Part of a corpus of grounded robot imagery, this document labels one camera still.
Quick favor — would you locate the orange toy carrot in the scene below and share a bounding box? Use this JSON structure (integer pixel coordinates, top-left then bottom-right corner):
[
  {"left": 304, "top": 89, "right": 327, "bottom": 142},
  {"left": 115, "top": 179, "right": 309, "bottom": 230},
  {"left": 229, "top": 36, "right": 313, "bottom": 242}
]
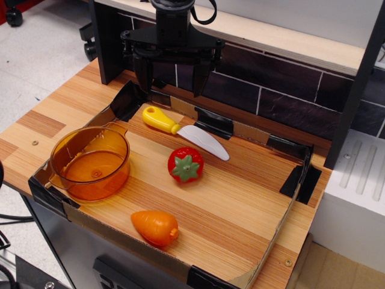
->
[{"left": 131, "top": 211, "right": 179, "bottom": 246}]

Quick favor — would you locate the metal frame with screw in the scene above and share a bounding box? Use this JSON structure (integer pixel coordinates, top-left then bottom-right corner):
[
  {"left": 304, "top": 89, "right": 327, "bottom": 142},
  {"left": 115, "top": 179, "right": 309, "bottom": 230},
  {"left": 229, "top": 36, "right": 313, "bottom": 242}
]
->
[{"left": 1, "top": 249, "right": 68, "bottom": 288}]

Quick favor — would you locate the wooden shelf with black frame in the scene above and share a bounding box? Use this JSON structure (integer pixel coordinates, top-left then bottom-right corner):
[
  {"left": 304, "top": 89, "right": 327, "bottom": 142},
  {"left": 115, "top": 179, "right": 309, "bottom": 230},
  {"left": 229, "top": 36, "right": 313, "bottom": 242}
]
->
[{"left": 90, "top": 1, "right": 384, "bottom": 169}]

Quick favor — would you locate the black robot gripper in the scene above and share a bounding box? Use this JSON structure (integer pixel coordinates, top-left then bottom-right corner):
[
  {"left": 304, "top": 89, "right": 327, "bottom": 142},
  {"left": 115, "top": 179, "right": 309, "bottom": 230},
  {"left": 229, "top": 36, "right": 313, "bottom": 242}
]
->
[{"left": 120, "top": 5, "right": 225, "bottom": 98}]

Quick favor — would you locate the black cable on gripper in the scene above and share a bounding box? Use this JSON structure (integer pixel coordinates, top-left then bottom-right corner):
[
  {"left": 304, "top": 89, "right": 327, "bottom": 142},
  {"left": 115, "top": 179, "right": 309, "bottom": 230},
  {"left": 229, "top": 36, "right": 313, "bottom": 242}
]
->
[{"left": 190, "top": 0, "right": 218, "bottom": 26}]

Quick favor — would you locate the black cable on floor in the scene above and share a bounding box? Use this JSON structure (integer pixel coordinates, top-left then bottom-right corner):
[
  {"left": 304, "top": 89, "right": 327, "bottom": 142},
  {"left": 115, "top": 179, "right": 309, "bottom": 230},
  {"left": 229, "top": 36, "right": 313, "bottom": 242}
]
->
[{"left": 0, "top": 213, "right": 34, "bottom": 225}]

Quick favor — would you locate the red toy strawberry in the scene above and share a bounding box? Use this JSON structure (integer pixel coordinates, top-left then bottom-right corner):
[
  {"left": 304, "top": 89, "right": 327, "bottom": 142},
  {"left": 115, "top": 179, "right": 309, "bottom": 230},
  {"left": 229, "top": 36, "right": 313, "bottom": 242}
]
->
[{"left": 168, "top": 147, "right": 204, "bottom": 183}]

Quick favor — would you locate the black oven handle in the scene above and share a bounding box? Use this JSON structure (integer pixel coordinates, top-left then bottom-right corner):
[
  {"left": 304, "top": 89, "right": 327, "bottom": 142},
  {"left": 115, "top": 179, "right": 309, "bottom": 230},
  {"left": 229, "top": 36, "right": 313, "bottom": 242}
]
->
[{"left": 92, "top": 255, "right": 157, "bottom": 289}]

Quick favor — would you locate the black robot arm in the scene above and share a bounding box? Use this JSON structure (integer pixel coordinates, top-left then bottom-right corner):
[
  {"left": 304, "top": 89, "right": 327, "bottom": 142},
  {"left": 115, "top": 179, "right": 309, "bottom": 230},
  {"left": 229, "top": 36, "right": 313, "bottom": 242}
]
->
[{"left": 121, "top": 1, "right": 225, "bottom": 97}]

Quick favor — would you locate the white toy sink unit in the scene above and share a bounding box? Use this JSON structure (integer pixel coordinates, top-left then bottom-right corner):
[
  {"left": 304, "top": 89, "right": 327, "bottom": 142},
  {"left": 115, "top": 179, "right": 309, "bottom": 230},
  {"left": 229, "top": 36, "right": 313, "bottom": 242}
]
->
[{"left": 310, "top": 130, "right": 384, "bottom": 272}]

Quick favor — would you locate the black chair caster base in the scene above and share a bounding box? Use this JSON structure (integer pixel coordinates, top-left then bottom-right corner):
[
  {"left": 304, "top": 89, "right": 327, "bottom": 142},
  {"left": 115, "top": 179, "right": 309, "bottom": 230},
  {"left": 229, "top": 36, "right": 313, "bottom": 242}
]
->
[{"left": 79, "top": 22, "right": 97, "bottom": 61}]

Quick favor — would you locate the yellow handled toy knife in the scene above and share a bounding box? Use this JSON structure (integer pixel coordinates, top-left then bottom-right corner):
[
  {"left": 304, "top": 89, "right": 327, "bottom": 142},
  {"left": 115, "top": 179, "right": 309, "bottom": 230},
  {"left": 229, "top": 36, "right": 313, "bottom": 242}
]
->
[{"left": 142, "top": 106, "right": 230, "bottom": 161}]

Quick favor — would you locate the orange transparent plastic pot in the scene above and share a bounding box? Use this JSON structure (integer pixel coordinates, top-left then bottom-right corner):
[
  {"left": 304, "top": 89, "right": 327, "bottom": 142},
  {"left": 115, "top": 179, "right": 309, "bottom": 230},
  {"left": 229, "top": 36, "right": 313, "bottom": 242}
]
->
[{"left": 49, "top": 122, "right": 130, "bottom": 201}]

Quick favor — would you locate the black caster wheel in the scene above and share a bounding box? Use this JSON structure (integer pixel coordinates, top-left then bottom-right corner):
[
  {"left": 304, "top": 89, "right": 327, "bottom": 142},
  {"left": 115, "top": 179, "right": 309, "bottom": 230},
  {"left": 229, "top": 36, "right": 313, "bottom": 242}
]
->
[{"left": 5, "top": 7, "right": 23, "bottom": 27}]

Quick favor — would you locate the cardboard fence with black tape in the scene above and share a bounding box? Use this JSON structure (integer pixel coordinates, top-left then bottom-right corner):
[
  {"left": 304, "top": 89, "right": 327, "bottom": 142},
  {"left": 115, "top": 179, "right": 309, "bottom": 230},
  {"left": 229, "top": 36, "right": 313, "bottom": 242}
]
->
[{"left": 29, "top": 82, "right": 321, "bottom": 288}]

